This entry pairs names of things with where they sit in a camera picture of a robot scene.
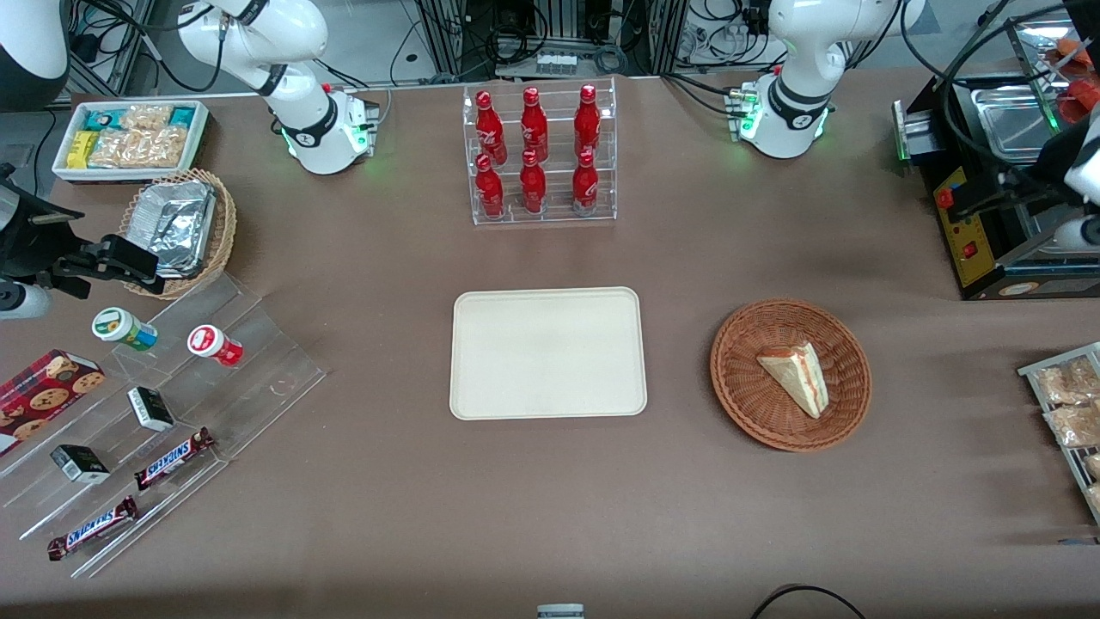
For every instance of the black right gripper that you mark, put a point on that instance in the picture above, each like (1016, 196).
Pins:
(36, 243)

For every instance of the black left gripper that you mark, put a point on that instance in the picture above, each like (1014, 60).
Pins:
(1017, 190)

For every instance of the triangular sandwich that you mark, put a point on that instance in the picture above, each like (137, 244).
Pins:
(803, 378)

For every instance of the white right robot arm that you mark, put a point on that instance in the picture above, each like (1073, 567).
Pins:
(318, 129)

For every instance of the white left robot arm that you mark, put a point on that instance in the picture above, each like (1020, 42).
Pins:
(791, 120)

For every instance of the oval tan wicker basket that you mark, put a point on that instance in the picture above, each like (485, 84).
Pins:
(225, 223)

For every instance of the tray of packaged snacks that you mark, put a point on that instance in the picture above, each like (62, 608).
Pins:
(1031, 370)

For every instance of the round brown wicker basket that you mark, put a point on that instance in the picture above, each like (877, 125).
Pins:
(756, 404)

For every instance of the cream rectangular tray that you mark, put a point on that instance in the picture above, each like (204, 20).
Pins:
(547, 352)

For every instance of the silver foil container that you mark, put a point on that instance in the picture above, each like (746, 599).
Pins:
(176, 223)

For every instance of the green lid white cup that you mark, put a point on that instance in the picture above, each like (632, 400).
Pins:
(120, 327)

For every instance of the steel food pan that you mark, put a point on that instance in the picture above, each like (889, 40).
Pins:
(1005, 125)

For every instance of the black hot food display case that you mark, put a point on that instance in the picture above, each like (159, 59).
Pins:
(967, 249)

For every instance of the large clear cracker bag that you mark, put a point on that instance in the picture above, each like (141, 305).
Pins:
(142, 148)

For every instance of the red sausage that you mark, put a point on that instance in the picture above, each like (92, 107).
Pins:
(1084, 94)

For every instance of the red lid white cup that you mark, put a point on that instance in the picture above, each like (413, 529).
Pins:
(210, 342)

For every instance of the yellow snack pack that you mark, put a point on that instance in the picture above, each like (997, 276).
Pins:
(82, 150)

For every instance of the teal snack pack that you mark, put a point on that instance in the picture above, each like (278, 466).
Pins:
(101, 119)
(182, 116)

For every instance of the small clear cracker bag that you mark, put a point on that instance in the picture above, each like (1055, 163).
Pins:
(146, 117)

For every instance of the white rectangular snack bin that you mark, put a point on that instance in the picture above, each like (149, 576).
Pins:
(199, 129)

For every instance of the small black box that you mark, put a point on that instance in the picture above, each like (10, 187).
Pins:
(151, 409)
(80, 464)

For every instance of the red cookie box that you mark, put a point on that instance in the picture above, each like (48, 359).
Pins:
(47, 391)

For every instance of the clear acrylic stepped stand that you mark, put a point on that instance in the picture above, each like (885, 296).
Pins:
(258, 370)

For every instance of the clear bagged pastry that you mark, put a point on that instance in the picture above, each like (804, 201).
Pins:
(1066, 383)
(1094, 468)
(1074, 425)

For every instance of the brown Snickers bar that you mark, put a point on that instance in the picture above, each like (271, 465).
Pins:
(172, 460)
(93, 529)

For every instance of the red soda bottle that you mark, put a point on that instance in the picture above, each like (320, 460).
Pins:
(587, 123)
(489, 191)
(534, 127)
(533, 187)
(489, 129)
(585, 185)

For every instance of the clear acrylic bottle rack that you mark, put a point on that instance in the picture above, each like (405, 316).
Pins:
(559, 211)

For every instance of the white power strip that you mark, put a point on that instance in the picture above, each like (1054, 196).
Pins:
(557, 64)

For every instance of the grey device edge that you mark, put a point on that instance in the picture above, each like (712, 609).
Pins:
(560, 612)

